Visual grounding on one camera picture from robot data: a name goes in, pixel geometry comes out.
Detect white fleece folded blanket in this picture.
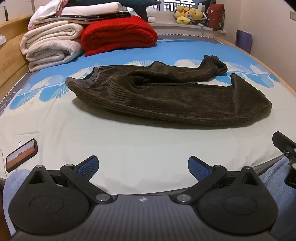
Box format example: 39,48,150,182
20,20,84,72

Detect blue fan print bed sheet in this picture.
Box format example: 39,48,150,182
0,35,296,196

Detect person's leg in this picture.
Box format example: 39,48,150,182
259,158,296,241
2,169,35,234

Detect person's right leg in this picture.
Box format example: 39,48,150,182
259,158,296,241

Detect red folded blanket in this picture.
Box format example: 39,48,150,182
81,16,158,57

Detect wooden headboard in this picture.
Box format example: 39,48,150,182
0,13,40,100

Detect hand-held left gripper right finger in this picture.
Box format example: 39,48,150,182
174,156,262,205

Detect red cushion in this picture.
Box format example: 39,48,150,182
206,3,226,32

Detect black smartphone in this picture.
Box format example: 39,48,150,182
5,138,38,173

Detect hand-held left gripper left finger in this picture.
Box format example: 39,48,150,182
28,156,114,205

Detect window with railing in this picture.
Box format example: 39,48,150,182
162,0,199,12

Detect dark olive corduroy pants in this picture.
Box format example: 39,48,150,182
65,54,273,127

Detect pink and white cloth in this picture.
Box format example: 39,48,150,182
28,0,70,30

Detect window sill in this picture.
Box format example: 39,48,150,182
150,21,228,33

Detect yellow plush toy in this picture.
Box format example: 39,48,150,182
188,8,204,24
174,5,191,25

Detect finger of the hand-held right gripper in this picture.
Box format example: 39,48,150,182
272,131,296,186

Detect teal shark plush toy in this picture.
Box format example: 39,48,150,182
65,0,162,23

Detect person's left leg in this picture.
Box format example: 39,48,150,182
2,169,35,234

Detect white folded duvet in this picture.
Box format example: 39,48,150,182
62,2,126,18

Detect purple board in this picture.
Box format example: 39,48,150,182
235,29,252,54

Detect white plush toy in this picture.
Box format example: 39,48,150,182
147,6,158,23

